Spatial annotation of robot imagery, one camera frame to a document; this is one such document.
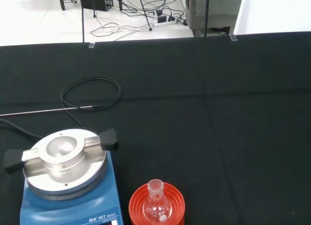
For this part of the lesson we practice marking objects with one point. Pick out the black bench cloth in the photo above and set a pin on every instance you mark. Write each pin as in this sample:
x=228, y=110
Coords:
x=218, y=113

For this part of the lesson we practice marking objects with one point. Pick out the white power strip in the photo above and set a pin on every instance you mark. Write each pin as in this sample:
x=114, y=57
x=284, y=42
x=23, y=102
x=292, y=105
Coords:
x=165, y=22

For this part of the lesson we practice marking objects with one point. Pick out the small clear cloth clip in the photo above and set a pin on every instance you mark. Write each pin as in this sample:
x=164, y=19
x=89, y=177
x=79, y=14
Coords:
x=233, y=38
x=91, y=44

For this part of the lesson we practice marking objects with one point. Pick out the black tripod leg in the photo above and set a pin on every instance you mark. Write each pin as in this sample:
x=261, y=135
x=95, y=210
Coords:
x=145, y=13

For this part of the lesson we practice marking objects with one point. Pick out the thin steel probe rod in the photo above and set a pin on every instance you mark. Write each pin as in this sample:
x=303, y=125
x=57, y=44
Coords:
x=48, y=111

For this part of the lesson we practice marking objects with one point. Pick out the thin black stand pole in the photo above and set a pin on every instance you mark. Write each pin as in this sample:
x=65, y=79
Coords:
x=83, y=25
x=206, y=13

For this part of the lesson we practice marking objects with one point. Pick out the black table leg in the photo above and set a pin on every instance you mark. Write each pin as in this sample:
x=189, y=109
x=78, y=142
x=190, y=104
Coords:
x=61, y=0
x=120, y=1

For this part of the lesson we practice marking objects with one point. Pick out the grey metal cabinet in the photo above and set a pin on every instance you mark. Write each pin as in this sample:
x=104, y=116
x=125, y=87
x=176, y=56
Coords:
x=218, y=11

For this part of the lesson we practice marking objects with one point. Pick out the black computer tower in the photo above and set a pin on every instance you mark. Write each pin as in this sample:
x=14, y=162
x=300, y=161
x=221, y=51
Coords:
x=94, y=0

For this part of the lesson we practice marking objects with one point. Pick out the heater with blue base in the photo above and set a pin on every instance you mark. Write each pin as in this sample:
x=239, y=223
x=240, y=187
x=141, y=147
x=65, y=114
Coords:
x=73, y=210

